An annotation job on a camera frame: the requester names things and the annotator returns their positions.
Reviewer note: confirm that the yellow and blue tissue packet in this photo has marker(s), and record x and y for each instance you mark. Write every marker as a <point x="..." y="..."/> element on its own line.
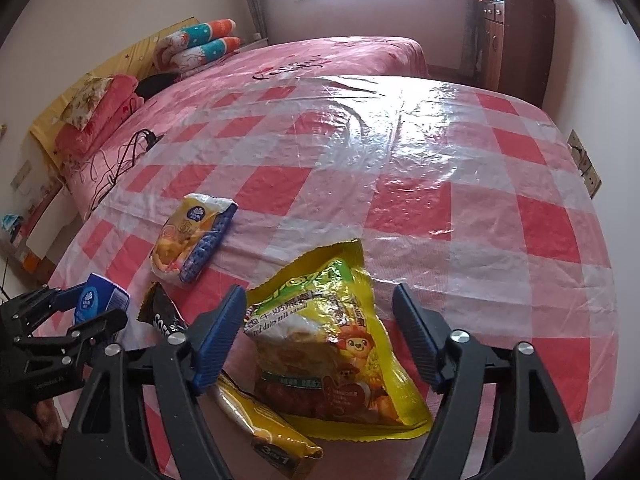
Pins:
<point x="192" y="237"/>

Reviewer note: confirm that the large yellow snack bag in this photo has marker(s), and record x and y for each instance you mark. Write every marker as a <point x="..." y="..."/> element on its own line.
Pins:
<point x="340" y="350"/>

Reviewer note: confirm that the blue crumpled cloth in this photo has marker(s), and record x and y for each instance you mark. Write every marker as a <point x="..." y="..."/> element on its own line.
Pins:
<point x="11" y="222"/>

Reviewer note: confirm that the person's left hand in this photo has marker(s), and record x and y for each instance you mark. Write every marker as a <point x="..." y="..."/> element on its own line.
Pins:
<point x="47" y="422"/>

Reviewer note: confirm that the pink bed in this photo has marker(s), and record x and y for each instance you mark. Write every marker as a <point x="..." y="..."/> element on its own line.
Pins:
<point x="350" y="55"/>

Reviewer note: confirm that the black snack packet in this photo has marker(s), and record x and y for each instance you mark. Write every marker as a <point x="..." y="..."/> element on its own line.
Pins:
<point x="160" y="310"/>

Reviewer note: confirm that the red checked plastic tablecloth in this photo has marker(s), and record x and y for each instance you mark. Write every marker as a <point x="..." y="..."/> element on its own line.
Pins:
<point x="400" y="185"/>

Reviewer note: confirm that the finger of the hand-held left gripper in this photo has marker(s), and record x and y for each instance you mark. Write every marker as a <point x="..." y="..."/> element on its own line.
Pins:
<point x="65" y="297"/>
<point x="100" y="322"/>

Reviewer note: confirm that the white bedside table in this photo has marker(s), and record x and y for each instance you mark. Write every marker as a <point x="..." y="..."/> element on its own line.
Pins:
<point x="47" y="225"/>

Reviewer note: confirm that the pale curtain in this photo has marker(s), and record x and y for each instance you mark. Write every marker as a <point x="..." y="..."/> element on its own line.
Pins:
<point x="254" y="0"/>

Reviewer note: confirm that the wooden cabinet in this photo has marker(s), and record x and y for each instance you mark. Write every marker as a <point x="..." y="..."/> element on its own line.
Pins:
<point x="520" y="45"/>

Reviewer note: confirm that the yellow drink sachet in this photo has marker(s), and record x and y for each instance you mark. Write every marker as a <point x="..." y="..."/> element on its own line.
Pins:
<point x="270" y="425"/>

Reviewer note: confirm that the folded pink blanket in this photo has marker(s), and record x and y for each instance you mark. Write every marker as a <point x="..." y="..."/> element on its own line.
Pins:
<point x="112" y="110"/>

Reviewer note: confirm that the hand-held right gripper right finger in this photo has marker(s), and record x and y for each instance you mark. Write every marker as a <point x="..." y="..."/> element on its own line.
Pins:
<point x="415" y="335"/>

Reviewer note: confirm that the yellow headboard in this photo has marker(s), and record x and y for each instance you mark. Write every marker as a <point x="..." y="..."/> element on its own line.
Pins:
<point x="120" y="60"/>

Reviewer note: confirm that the black power strip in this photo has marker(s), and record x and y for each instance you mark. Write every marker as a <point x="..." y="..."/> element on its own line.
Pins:
<point x="150" y="138"/>

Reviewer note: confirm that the wall socket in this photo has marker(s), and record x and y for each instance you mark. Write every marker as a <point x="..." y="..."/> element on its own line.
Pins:
<point x="585" y="165"/>

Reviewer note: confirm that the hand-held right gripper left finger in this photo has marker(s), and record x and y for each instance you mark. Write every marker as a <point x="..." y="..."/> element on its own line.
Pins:
<point x="215" y="340"/>

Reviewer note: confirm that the white wall switch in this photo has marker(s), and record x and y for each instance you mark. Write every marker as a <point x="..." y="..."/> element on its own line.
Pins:
<point x="21" y="176"/>

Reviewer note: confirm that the floral pillow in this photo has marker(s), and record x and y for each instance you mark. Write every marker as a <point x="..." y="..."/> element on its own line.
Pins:
<point x="85" y="100"/>

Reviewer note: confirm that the dark cloth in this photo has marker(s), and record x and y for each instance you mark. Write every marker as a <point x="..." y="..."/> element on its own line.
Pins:
<point x="155" y="85"/>

